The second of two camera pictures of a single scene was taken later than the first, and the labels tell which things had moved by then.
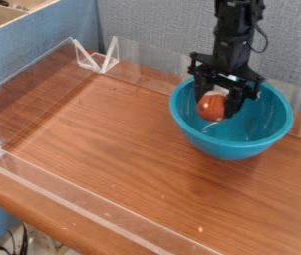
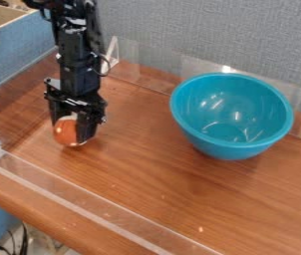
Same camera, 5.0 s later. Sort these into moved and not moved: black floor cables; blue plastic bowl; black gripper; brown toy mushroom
Moved: brown toy mushroom; black gripper
Not moved: blue plastic bowl; black floor cables
